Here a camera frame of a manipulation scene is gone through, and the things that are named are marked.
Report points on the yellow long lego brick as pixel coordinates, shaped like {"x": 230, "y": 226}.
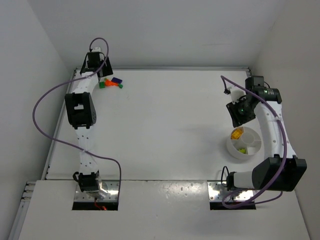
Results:
{"x": 236, "y": 134}

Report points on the orange lego piece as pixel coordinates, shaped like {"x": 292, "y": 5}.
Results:
{"x": 109, "y": 83}

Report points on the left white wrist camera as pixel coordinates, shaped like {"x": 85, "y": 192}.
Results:
{"x": 96, "y": 49}

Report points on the blue flat lego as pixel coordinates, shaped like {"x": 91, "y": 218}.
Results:
{"x": 117, "y": 80}

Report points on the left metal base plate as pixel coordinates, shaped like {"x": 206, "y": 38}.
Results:
{"x": 108, "y": 194}

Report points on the metal base plate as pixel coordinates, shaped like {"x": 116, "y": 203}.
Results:
{"x": 217, "y": 190}
{"x": 108, "y": 194}

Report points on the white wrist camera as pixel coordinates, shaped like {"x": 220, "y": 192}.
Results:
{"x": 96, "y": 49}
{"x": 235, "y": 93}

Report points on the white round divided container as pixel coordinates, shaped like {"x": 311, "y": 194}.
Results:
{"x": 249, "y": 140}

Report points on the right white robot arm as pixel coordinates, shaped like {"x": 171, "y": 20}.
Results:
{"x": 281, "y": 169}

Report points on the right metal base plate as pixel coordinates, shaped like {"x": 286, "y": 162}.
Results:
{"x": 217, "y": 190}

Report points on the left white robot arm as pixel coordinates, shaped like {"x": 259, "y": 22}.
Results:
{"x": 82, "y": 116}

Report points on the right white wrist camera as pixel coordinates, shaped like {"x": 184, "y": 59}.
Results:
{"x": 235, "y": 93}

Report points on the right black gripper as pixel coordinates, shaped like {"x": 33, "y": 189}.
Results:
{"x": 235, "y": 115}

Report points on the green square lego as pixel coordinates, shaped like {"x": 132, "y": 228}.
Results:
{"x": 101, "y": 85}

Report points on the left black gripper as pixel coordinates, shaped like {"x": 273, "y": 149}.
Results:
{"x": 107, "y": 70}

